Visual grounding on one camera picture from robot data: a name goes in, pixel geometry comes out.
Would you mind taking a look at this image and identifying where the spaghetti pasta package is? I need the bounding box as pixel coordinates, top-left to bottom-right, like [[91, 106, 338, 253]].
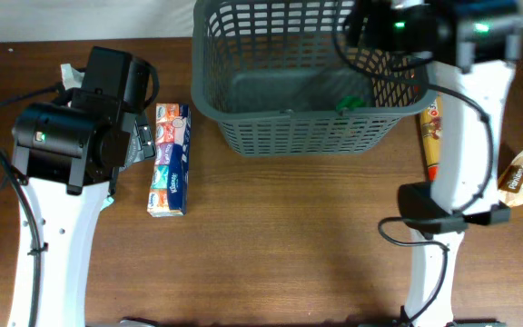
[[419, 94, 442, 181]]

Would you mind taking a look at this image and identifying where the teal tissue pocket pack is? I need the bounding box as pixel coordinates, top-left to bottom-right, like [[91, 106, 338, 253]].
[[101, 195, 114, 211]]

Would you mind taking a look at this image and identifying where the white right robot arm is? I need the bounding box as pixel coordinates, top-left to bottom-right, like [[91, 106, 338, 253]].
[[341, 0, 523, 326]]

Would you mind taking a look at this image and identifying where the small green object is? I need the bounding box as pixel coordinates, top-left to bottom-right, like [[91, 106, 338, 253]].
[[335, 95, 366, 114]]

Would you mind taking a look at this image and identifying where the grey plastic mesh basket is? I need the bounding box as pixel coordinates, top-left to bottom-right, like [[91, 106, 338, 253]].
[[192, 0, 436, 157]]

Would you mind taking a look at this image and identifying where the Kleenex tissue multipack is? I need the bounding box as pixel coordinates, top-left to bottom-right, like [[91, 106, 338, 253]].
[[147, 104, 192, 217]]

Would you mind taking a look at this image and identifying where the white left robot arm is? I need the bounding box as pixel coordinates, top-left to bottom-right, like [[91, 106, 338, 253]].
[[0, 46, 160, 326]]

